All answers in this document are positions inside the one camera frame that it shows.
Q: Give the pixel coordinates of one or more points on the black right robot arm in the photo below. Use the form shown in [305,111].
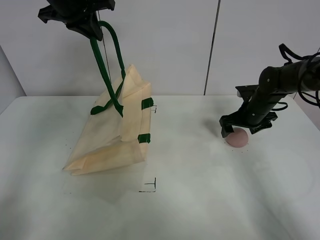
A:
[295,77]

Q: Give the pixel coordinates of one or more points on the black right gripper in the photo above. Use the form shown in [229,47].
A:
[255,113]

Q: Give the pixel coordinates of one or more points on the pink peach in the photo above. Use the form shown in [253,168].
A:
[238,138]

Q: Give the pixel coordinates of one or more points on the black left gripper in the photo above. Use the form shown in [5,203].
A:
[78,15]

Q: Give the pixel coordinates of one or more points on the cream linen bag green handles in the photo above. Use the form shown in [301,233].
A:
[117,132]

